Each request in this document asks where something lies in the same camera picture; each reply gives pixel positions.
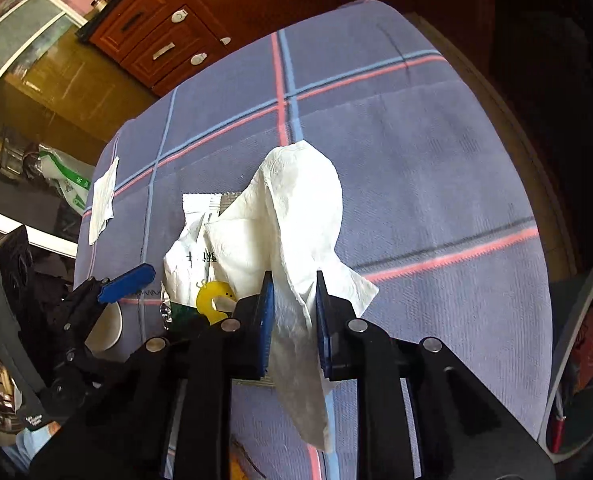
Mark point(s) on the sliding glass door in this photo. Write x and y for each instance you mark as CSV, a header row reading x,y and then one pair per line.
x,y
21,35

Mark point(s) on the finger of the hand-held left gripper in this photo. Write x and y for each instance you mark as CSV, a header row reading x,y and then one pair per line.
x,y
76,375
126,282

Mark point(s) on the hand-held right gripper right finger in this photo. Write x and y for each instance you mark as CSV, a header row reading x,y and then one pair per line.
x,y
322,325

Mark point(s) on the brown wooden cabinet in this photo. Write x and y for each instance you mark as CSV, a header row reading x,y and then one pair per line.
x,y
186,10

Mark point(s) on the white paper tissue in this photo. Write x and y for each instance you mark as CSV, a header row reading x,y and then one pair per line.
x,y
296,200

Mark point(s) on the white paper cup green print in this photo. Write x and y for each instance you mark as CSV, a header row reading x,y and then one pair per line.
x,y
107,327

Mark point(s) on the white paper napkin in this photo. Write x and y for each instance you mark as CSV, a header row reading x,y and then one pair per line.
x,y
102,200

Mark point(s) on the yellow plastic hook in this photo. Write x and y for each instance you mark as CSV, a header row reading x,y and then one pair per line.
x,y
204,301

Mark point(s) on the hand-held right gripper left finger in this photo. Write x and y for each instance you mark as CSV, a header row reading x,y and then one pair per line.
x,y
266,320

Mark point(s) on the dark green wrapper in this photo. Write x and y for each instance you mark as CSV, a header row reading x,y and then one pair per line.
x,y
184,317

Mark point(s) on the blue plaid tablecloth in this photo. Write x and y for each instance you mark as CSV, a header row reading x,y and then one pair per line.
x,y
416,185

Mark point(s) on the person's left forearm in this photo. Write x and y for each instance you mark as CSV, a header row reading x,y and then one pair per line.
x,y
29,447

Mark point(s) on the green and white bag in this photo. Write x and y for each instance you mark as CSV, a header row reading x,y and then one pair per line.
x,y
69,180

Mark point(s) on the white plastic packet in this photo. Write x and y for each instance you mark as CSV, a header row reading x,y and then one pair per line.
x,y
189,265

